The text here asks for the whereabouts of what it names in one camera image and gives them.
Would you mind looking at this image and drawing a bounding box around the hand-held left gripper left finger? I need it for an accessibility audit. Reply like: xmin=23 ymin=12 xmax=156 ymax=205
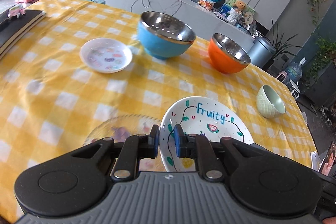
xmin=70 ymin=125 xmax=160 ymax=180

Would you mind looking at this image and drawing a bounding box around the leafy green bush plant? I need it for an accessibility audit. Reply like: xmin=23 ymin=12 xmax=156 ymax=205
xmin=306 ymin=38 xmax=336 ymax=88

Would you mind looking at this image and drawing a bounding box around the blue steel-lined bowl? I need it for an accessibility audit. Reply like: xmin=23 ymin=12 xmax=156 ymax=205
xmin=137 ymin=11 xmax=197 ymax=60

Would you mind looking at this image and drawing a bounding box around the yellow checkered tablecloth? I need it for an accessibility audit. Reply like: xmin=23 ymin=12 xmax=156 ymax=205
xmin=0 ymin=0 xmax=317 ymax=223

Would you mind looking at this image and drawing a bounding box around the small pale green bowl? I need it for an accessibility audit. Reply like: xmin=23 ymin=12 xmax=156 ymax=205
xmin=257 ymin=84 xmax=286 ymax=119

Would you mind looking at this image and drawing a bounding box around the small colourful packet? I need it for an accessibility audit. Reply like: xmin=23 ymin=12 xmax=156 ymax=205
xmin=9 ymin=4 xmax=27 ymax=17

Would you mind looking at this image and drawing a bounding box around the teddy bear in knitted pot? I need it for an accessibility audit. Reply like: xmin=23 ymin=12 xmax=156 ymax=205
xmin=230 ymin=1 xmax=247 ymax=24

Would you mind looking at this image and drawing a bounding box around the white fruit-print bowl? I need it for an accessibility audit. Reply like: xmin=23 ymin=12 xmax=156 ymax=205
xmin=160 ymin=96 xmax=255 ymax=173

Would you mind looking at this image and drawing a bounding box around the orange steel-lined bowl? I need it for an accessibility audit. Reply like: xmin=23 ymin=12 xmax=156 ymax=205
xmin=207 ymin=33 xmax=251 ymax=75

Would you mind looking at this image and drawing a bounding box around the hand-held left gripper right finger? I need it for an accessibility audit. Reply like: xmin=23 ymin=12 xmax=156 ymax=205
xmin=174 ymin=124 xmax=260 ymax=180

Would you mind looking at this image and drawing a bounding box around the grey metal trash can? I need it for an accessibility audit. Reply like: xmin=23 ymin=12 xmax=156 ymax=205
xmin=247 ymin=36 xmax=277 ymax=69

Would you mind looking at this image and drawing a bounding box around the clear glass plate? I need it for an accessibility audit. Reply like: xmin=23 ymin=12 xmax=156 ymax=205
xmin=84 ymin=114 xmax=161 ymax=148

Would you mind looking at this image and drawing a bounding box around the hanging vine plant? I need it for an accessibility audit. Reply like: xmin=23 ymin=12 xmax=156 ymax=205
xmin=304 ymin=0 xmax=322 ymax=28

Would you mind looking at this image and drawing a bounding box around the black notebook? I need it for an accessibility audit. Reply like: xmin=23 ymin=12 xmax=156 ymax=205
xmin=0 ymin=9 xmax=46 ymax=59

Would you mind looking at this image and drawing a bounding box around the small white printed plate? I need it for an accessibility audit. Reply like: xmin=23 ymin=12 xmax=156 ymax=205
xmin=79 ymin=38 xmax=133 ymax=74

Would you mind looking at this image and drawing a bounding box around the white round stool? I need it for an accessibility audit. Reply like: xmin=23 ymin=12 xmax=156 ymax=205
xmin=289 ymin=80 xmax=302 ymax=98

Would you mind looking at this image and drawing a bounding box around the large blue water bottle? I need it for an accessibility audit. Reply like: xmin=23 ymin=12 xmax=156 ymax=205
xmin=285 ymin=57 xmax=307 ymax=83

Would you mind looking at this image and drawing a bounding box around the potted green plant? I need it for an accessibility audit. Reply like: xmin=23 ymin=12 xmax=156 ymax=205
xmin=268 ymin=19 xmax=302 ymax=62

